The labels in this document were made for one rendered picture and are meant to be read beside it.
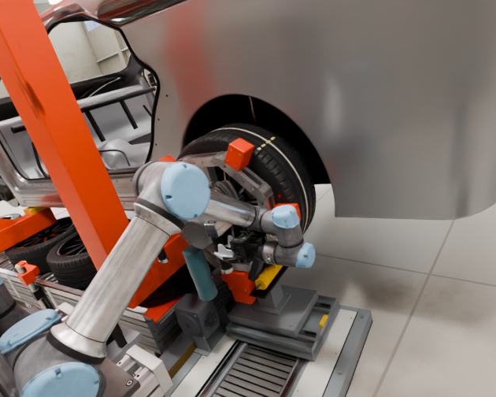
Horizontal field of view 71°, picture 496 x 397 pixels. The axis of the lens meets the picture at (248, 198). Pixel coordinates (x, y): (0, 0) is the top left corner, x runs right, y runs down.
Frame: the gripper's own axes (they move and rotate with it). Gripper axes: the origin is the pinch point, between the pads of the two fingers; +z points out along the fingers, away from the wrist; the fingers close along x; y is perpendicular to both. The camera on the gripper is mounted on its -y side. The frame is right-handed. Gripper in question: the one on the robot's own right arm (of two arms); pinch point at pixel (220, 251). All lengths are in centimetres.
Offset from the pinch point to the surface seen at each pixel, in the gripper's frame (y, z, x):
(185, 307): -42, 44, -8
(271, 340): -68, 10, -22
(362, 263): -83, -8, -113
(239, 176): 20.1, -1.2, -20.6
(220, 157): 28.2, 5.1, -20.7
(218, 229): 9.5, -2.5, 0.3
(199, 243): -1.8, 16.2, -6.0
